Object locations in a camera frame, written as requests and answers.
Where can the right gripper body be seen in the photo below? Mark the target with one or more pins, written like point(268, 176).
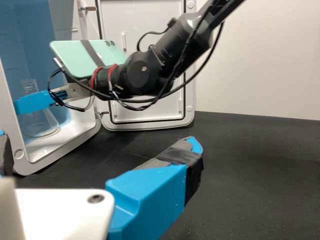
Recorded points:
point(80, 91)

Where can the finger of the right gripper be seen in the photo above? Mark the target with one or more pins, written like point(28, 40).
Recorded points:
point(32, 102)

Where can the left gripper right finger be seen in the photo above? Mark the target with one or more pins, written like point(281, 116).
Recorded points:
point(150, 190)

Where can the incubator door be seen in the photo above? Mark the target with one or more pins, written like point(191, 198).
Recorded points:
point(162, 112)

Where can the clear flask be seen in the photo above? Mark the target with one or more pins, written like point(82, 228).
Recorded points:
point(40, 125)

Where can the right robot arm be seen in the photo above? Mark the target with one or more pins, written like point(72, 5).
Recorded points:
point(175, 45)

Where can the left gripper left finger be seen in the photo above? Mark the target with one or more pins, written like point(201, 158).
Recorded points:
point(5, 155)

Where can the white incubator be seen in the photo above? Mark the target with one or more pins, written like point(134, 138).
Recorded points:
point(62, 140)

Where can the right wrist camera phone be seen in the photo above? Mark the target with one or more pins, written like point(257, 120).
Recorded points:
point(75, 57)

